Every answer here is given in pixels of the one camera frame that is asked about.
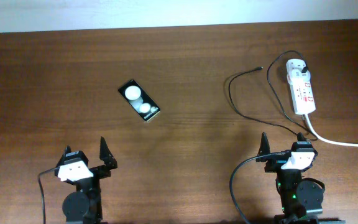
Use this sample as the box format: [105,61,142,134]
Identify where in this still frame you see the black Galaxy flip phone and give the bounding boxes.
[118,79,161,122]

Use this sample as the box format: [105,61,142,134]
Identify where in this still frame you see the white power strip cord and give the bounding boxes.
[303,113,358,150]

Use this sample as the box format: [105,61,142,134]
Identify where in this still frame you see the black USB charging cable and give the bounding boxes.
[227,50,318,141]

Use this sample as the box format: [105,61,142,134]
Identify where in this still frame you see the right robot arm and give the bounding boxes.
[256,133,325,223]

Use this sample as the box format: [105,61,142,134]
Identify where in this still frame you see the black base bar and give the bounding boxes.
[273,215,346,224]

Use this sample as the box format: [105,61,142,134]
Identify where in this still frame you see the white power strip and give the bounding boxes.
[287,72,316,115]

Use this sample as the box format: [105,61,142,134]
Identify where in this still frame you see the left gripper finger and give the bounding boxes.
[99,136,117,169]
[56,145,71,167]

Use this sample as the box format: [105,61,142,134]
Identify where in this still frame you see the white USB charger adapter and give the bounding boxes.
[286,58,310,80]

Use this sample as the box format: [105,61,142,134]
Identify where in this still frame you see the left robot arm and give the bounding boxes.
[55,138,117,224]

